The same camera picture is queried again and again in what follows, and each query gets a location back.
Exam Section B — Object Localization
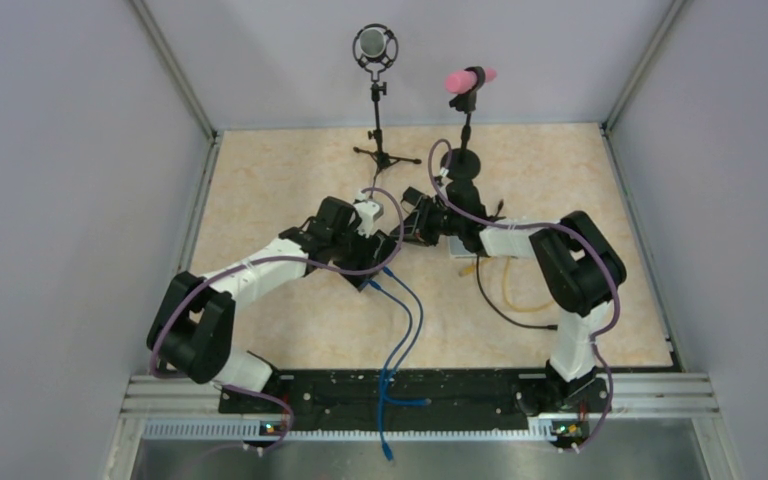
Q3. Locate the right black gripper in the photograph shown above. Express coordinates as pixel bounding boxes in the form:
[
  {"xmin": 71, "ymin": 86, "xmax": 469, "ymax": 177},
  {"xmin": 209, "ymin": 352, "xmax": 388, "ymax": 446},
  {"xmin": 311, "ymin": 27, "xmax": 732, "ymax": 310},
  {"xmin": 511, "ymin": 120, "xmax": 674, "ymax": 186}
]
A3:
[{"xmin": 390, "ymin": 196, "xmax": 466, "ymax": 248}]

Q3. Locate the white network switch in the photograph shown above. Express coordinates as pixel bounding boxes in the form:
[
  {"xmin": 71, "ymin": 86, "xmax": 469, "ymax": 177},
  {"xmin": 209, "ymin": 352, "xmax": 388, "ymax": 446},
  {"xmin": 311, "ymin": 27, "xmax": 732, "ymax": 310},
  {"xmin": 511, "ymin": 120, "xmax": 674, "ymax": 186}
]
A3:
[{"xmin": 447, "ymin": 237, "xmax": 480, "ymax": 259}]

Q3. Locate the yellow ethernet cable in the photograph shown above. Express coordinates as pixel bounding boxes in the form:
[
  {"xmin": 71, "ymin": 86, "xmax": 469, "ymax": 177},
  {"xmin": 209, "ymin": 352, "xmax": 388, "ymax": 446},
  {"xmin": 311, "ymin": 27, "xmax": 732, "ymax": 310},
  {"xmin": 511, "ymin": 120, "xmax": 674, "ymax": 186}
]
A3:
[{"xmin": 458, "ymin": 256, "xmax": 556, "ymax": 315}]

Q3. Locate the black cable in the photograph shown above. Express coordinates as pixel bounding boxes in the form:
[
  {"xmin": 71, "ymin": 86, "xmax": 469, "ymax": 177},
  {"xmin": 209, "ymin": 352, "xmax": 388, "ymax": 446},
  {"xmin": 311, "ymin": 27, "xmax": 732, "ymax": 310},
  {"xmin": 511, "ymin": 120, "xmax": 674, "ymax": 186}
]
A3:
[{"xmin": 475, "ymin": 258, "xmax": 559, "ymax": 331}]

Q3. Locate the blue ethernet cable long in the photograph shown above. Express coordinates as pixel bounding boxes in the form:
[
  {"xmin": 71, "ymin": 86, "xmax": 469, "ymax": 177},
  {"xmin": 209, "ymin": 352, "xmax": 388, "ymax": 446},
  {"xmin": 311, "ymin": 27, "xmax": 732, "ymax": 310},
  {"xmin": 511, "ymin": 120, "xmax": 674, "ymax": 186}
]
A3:
[{"xmin": 368, "ymin": 280, "xmax": 413, "ymax": 462}]

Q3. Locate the black network switch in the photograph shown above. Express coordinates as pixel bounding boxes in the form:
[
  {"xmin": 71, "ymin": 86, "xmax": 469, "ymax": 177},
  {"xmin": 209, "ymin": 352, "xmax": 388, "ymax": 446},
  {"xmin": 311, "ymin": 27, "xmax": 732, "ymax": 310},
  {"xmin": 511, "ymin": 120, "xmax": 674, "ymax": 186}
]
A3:
[{"xmin": 350, "ymin": 274, "xmax": 374, "ymax": 292}]

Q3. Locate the black power adapter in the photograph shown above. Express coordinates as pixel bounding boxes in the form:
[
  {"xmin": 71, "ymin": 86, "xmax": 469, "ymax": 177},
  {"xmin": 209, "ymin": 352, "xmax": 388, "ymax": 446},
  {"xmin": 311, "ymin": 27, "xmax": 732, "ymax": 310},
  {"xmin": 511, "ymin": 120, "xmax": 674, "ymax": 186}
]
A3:
[{"xmin": 400, "ymin": 187, "xmax": 425, "ymax": 210}]

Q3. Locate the blue ethernet cable short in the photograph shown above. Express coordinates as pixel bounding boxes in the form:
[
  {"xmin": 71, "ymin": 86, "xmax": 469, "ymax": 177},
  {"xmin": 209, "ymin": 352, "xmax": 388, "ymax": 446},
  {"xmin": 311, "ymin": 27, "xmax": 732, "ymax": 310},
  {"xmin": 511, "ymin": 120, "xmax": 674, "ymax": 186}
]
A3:
[{"xmin": 381, "ymin": 267, "xmax": 431, "ymax": 407}]

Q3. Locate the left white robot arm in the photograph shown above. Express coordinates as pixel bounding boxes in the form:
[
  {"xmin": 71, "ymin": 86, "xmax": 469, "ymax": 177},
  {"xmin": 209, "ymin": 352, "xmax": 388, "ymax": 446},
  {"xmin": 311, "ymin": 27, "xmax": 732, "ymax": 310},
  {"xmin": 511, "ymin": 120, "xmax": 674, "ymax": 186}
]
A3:
[{"xmin": 146, "ymin": 187, "xmax": 406, "ymax": 414}]

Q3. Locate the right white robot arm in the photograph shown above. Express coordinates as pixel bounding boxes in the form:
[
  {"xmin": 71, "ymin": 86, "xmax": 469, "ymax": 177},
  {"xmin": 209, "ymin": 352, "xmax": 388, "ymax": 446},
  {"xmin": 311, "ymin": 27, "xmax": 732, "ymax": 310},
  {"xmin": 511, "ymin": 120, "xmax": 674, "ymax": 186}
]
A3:
[{"xmin": 402, "ymin": 181, "xmax": 627, "ymax": 412}]

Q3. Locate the black round-base microphone stand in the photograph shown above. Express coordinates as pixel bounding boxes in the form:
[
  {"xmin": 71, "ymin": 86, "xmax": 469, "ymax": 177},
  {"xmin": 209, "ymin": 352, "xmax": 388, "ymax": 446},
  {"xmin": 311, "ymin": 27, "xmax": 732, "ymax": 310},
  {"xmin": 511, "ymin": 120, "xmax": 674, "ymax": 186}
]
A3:
[{"xmin": 447, "ymin": 93, "xmax": 481, "ymax": 181}]

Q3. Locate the black tripod microphone stand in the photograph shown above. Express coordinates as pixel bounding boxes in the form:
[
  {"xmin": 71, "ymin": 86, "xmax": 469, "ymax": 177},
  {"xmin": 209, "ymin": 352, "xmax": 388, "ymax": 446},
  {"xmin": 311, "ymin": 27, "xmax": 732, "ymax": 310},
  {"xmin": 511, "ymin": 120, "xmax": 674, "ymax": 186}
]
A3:
[{"xmin": 353, "ymin": 70, "xmax": 422, "ymax": 187}]

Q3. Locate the pink foam microphone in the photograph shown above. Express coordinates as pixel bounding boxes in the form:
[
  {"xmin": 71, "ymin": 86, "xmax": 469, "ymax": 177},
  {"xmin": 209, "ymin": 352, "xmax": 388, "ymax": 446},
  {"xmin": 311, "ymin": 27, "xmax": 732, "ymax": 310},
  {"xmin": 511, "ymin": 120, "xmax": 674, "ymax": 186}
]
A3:
[{"xmin": 444, "ymin": 67, "xmax": 498, "ymax": 94}]

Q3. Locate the grey studio microphone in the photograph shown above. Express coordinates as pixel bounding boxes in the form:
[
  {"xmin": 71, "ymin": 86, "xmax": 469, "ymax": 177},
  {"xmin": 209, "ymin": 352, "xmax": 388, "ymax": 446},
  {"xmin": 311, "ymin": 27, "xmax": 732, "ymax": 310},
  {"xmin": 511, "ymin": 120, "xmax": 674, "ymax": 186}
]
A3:
[{"xmin": 352, "ymin": 23, "xmax": 399, "ymax": 75}]

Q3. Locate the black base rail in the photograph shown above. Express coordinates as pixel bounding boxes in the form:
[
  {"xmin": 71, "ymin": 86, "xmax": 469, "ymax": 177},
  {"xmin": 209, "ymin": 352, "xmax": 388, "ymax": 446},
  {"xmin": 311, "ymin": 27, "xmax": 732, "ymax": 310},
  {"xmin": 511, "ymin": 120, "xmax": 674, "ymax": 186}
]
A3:
[{"xmin": 218, "ymin": 368, "xmax": 611, "ymax": 433}]

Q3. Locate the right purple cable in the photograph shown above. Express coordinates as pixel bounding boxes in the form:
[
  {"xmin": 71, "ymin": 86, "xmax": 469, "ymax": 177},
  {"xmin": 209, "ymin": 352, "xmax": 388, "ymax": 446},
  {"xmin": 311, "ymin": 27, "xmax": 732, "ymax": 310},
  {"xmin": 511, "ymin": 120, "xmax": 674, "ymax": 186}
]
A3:
[{"xmin": 427, "ymin": 139, "xmax": 622, "ymax": 452}]

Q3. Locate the purple cable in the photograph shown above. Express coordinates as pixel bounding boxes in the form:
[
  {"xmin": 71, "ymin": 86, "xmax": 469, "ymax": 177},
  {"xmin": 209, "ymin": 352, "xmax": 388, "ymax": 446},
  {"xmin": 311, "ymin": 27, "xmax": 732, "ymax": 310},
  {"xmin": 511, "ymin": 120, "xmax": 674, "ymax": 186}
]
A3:
[
  {"xmin": 149, "ymin": 186, "xmax": 406, "ymax": 455},
  {"xmin": 427, "ymin": 139, "xmax": 622, "ymax": 452}
]

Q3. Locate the white slotted cable duct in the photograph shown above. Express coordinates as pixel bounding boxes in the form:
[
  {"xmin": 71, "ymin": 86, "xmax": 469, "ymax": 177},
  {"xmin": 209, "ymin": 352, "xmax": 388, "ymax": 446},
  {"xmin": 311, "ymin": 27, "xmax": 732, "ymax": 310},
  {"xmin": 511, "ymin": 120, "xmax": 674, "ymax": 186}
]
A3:
[{"xmin": 142, "ymin": 418, "xmax": 585, "ymax": 442}]

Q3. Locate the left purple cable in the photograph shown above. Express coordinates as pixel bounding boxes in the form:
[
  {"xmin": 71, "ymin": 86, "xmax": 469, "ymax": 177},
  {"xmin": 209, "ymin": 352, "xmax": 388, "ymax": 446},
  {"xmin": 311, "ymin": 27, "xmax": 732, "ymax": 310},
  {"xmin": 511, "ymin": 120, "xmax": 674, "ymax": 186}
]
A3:
[{"xmin": 149, "ymin": 186, "xmax": 406, "ymax": 455}]

